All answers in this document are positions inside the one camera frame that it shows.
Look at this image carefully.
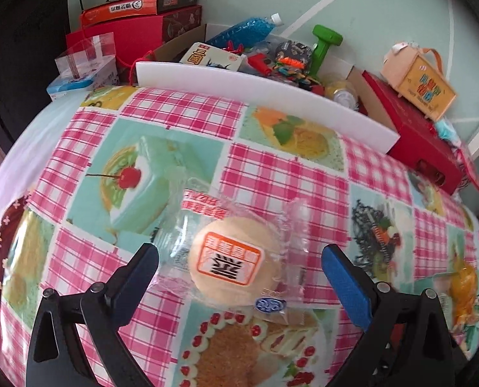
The brown cardboard box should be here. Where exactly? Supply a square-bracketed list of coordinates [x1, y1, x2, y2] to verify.
[135, 22, 389, 130]

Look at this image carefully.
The black cabinet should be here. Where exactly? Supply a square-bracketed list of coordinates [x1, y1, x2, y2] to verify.
[0, 0, 73, 154]

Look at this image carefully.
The dark printed gift box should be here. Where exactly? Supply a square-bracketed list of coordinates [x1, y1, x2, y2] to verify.
[157, 0, 204, 45]

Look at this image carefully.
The clear plastic box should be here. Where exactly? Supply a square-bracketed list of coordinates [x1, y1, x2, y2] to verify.
[55, 32, 116, 82]

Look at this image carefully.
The large red gift box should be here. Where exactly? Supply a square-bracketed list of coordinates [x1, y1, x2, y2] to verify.
[362, 70, 465, 196]

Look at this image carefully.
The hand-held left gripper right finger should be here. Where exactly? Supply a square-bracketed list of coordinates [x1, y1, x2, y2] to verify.
[321, 244, 457, 387]

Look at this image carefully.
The red patterned box lid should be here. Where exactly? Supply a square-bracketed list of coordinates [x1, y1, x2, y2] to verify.
[455, 139, 479, 193]

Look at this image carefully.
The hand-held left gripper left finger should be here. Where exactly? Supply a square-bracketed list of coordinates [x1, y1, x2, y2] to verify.
[25, 243, 160, 387]

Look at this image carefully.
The small printed white box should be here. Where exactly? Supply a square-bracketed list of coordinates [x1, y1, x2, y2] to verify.
[179, 42, 249, 74]

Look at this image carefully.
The blue wet wipes packet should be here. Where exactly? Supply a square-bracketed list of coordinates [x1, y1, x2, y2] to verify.
[434, 118, 462, 144]

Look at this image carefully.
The yellow gift box with handle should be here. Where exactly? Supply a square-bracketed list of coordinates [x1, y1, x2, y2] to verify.
[380, 41, 457, 122]

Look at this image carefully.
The green dumbbell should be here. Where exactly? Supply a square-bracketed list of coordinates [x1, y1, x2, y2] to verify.
[307, 24, 344, 78]

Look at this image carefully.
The plain red box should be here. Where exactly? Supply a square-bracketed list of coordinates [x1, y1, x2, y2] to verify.
[65, 18, 164, 79]

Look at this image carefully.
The yellowish plastic bottle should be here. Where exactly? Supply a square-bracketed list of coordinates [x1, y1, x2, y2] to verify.
[324, 72, 360, 110]

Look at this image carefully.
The orange clear snack packet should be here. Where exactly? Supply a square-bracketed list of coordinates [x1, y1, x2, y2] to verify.
[449, 260, 479, 331]

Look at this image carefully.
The orange carton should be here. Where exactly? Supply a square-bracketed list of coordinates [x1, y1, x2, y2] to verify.
[80, 0, 160, 27]

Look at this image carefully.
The pile of colourful toys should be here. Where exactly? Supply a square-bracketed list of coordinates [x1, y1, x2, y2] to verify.
[223, 38, 325, 95]

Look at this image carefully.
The round pastry packet orange label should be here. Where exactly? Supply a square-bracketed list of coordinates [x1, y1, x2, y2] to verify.
[156, 187, 326, 328]

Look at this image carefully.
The blue plastic bottle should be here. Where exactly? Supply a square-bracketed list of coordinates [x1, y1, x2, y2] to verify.
[204, 12, 284, 49]

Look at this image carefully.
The cartoon printed sheet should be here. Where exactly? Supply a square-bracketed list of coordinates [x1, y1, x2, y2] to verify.
[0, 99, 87, 331]

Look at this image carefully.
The blue white box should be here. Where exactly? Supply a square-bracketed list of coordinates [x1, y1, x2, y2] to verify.
[47, 56, 118, 102]

